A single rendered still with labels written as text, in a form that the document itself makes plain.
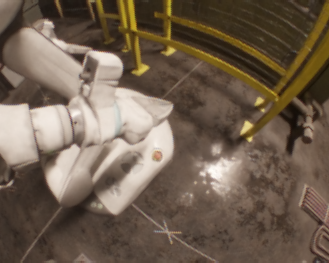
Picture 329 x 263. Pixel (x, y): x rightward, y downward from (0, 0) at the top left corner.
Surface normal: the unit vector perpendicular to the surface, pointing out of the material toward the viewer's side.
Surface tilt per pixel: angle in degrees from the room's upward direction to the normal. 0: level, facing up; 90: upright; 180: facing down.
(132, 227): 0
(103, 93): 82
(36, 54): 90
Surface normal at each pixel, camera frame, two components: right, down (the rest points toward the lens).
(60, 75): 0.72, 0.63
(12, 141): 0.93, 0.00
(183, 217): 0.00, -0.44
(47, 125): 0.78, -0.25
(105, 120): 0.85, 0.15
